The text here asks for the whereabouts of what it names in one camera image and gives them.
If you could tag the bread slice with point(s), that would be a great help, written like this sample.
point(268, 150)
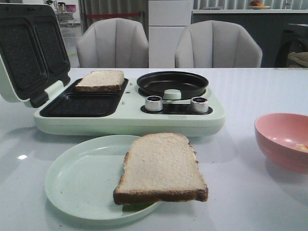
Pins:
point(101, 81)
point(160, 167)

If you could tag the breakfast maker hinged lid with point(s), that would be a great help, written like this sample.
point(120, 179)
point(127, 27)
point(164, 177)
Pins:
point(32, 53)

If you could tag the cooked shrimp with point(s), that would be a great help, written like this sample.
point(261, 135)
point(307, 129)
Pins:
point(301, 147)

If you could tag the mint green breakfast maker base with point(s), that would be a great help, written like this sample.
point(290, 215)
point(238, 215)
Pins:
point(107, 113)

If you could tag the left silver control knob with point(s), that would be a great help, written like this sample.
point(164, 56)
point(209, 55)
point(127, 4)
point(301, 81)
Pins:
point(153, 103)

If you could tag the silver control knob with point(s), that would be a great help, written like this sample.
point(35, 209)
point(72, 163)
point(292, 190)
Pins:
point(199, 105)
point(153, 103)

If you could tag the right silver control knob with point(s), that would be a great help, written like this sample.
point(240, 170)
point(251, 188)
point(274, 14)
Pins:
point(199, 105)

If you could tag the black round frying pan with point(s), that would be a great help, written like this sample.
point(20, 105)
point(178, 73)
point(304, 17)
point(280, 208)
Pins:
point(189, 84)

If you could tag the left grey upholstered chair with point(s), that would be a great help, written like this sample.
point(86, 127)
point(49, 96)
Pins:
point(113, 43)

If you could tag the grey upholstered chair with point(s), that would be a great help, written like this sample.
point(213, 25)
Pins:
point(113, 43)
point(217, 44)

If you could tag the right grey upholstered chair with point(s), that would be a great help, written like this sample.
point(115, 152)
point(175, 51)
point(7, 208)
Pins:
point(217, 44)

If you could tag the mint green round plate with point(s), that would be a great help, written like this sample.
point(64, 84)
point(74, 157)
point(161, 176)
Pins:
point(81, 181)

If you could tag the white refrigerator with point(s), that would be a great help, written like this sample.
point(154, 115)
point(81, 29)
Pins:
point(166, 19)

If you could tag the pink bowl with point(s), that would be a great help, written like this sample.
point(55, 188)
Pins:
point(277, 134)

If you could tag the fruit bowl on counter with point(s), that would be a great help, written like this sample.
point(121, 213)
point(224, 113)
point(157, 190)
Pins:
point(257, 5)

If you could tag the beige cushion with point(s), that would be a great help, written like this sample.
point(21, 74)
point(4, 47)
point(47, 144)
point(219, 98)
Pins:
point(298, 60)

